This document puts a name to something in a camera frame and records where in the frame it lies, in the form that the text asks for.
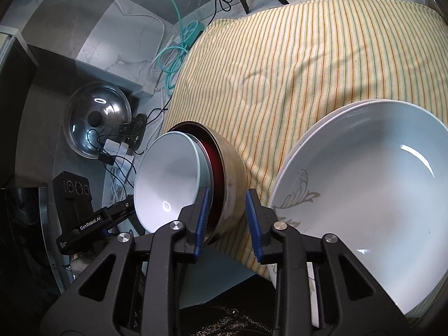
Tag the red steel bowl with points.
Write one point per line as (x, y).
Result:
(212, 164)

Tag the glass pot lid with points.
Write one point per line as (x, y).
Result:
(80, 129)

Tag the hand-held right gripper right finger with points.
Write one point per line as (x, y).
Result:
(253, 224)

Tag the black round device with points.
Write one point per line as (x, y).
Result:
(134, 129)

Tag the pale green white bowl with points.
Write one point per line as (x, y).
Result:
(164, 175)

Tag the yellow striped cloth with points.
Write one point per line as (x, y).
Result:
(297, 59)

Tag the white plate branch flower print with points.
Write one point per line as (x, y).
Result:
(315, 129)

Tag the large steel bowl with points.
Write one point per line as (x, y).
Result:
(231, 175)

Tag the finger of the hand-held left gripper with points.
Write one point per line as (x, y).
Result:
(119, 223)
(120, 207)

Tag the white plate grey leaf print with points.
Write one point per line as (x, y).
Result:
(367, 189)

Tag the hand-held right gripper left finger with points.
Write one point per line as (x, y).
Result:
(203, 224)

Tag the dark sparkly clothing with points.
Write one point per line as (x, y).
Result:
(224, 320)

